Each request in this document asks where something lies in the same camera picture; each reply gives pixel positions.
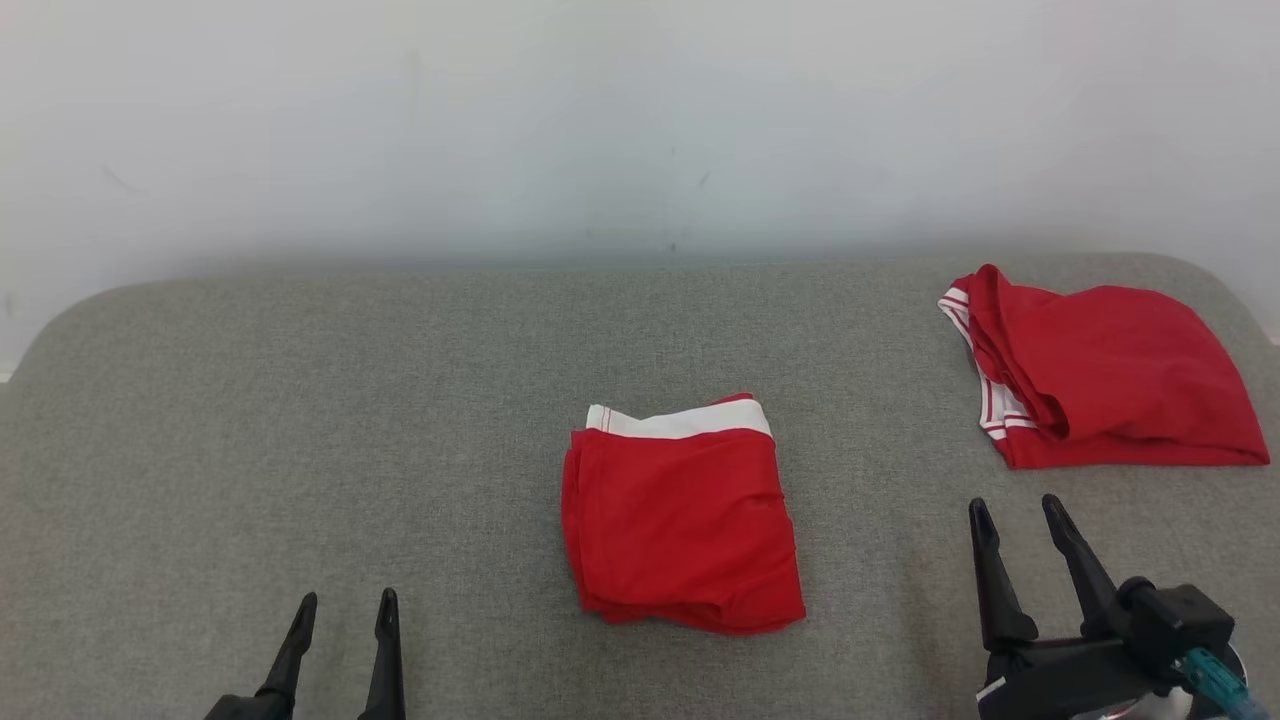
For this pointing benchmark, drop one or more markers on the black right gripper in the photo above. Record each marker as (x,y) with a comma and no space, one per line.
(1060,680)

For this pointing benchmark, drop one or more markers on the red white basketball jersey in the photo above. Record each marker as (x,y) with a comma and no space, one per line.
(1120,370)

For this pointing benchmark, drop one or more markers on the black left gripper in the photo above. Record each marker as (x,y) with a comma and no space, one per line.
(255,708)

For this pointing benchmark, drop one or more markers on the teal right camera connector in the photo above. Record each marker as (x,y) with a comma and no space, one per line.
(1215,685)

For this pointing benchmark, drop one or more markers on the red white basketball shorts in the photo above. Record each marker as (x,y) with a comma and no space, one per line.
(680,530)

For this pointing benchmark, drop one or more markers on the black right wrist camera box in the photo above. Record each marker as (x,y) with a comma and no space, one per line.
(1180,620)

